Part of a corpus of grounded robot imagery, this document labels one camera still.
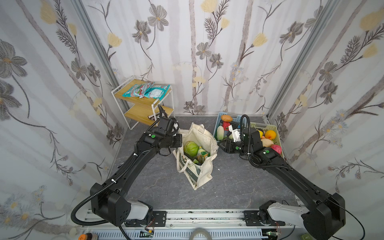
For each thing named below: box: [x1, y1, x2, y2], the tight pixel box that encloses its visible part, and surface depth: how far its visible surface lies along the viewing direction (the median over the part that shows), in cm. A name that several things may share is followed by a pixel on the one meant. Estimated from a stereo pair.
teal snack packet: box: [144, 84, 171, 101], surface depth 83 cm
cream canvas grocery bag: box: [172, 122, 219, 190], surface depth 85 cm
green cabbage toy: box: [183, 141, 199, 157], surface depth 92 cm
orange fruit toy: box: [265, 130, 276, 140], surface depth 103 cm
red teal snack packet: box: [122, 82, 155, 99], surface depth 84 cm
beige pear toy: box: [260, 138, 274, 148], surface depth 100 cm
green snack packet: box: [197, 146, 211, 164], surface depth 90 cm
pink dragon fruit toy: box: [271, 144, 282, 155], surface depth 92 cm
